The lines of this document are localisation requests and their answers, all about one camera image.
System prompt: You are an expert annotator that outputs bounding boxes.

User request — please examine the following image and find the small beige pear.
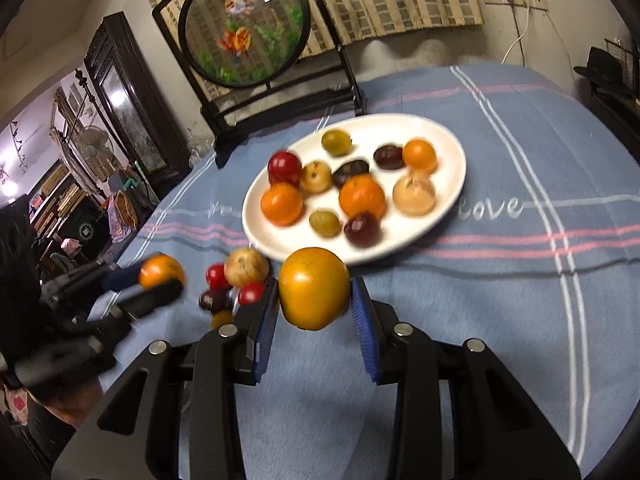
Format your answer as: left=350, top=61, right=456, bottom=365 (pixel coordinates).
left=299, top=160, right=333, bottom=195

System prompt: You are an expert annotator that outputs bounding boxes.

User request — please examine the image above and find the dark wooden framed mirror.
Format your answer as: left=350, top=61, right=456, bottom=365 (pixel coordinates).
left=84, top=12, right=191, bottom=197

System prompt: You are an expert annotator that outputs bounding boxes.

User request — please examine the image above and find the green-yellow plum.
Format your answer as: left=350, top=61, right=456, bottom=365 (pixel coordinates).
left=321, top=128, right=352, bottom=157

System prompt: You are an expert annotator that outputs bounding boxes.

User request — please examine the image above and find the large orange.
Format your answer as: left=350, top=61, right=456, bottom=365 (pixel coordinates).
left=402, top=139, right=438, bottom=174

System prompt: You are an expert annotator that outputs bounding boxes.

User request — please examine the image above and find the dark red plum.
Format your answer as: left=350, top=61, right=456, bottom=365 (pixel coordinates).
left=267, top=151, right=303, bottom=188
left=344, top=211, right=382, bottom=248

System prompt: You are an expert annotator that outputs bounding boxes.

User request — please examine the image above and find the large orange mandarin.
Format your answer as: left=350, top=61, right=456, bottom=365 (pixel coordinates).
left=338, top=174, right=386, bottom=220

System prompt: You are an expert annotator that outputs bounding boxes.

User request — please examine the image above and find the blue striped tablecloth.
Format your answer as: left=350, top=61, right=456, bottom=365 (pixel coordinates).
left=86, top=63, right=640, bottom=480

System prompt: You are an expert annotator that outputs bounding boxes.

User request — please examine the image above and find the beige speckled round fruit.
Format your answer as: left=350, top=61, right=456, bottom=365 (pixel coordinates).
left=224, top=247, right=269, bottom=288

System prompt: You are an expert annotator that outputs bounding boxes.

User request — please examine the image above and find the round goldfish screen on stand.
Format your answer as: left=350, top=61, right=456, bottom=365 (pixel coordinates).
left=152, top=0, right=367, bottom=167

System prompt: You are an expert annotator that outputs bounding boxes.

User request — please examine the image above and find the person's left hand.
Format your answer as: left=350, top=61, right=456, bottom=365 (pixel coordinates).
left=29, top=378, right=103, bottom=427

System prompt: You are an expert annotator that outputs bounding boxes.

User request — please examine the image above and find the small orange mandarin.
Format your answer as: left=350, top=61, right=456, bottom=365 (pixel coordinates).
left=260, top=182, right=304, bottom=226

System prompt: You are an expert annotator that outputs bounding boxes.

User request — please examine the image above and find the yellow-orange persimmon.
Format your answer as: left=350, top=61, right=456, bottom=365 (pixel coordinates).
left=278, top=247, right=350, bottom=332

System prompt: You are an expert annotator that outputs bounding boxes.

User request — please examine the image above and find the dark purple small fruit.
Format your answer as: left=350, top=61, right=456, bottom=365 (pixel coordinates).
left=198, top=289, right=231, bottom=315

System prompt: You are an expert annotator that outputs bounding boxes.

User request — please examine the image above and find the standing fan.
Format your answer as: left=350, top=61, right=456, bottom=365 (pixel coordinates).
left=75, top=127, right=119, bottom=182

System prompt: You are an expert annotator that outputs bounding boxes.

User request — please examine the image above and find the red cherry tomato fruit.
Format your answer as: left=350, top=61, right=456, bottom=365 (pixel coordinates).
left=238, top=282, right=265, bottom=306

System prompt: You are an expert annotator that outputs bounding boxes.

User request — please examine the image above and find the small yellow-green fruit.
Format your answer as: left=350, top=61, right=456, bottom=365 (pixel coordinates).
left=209, top=310, right=233, bottom=330

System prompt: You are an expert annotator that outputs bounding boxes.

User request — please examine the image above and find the small red tomato fruit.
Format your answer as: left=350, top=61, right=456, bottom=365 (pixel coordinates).
left=205, top=263, right=232, bottom=290

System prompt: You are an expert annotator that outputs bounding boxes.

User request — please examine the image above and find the dark purple plum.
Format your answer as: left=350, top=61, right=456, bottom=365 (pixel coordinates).
left=332, top=158, right=370, bottom=190

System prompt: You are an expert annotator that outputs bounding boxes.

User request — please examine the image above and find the olive green small fruit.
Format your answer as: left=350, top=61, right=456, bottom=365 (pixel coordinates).
left=309, top=209, right=343, bottom=238

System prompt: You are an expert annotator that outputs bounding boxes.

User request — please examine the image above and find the pale yellow pear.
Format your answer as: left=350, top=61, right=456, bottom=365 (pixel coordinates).
left=393, top=169, right=436, bottom=217

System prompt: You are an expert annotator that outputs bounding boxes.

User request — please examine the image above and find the dark brown mangosteen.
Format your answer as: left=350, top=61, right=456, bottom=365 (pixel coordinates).
left=373, top=144, right=406, bottom=171

